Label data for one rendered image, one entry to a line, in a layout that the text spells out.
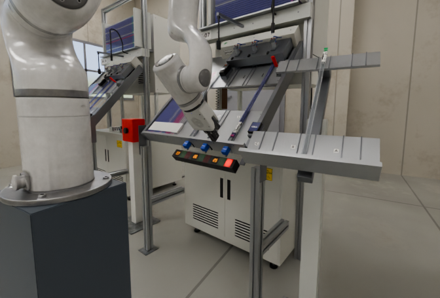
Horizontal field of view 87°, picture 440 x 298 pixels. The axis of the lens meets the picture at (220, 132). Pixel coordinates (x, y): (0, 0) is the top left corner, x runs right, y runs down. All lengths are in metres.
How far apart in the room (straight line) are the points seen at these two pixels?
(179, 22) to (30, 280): 0.64
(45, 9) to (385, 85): 3.55
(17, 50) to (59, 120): 0.16
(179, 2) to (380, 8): 3.32
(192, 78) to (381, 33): 3.33
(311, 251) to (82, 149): 0.80
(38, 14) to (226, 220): 1.26
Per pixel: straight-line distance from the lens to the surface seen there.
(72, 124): 0.52
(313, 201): 0.89
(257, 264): 1.03
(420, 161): 3.79
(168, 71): 0.66
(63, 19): 0.51
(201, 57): 0.64
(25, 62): 0.55
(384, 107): 3.67
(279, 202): 1.23
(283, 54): 1.22
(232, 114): 1.05
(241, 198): 1.34
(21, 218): 0.52
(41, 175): 0.54
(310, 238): 0.95
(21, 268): 0.58
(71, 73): 0.53
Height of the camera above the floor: 0.87
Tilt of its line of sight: 7 degrees down
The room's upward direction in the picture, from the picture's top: straight up
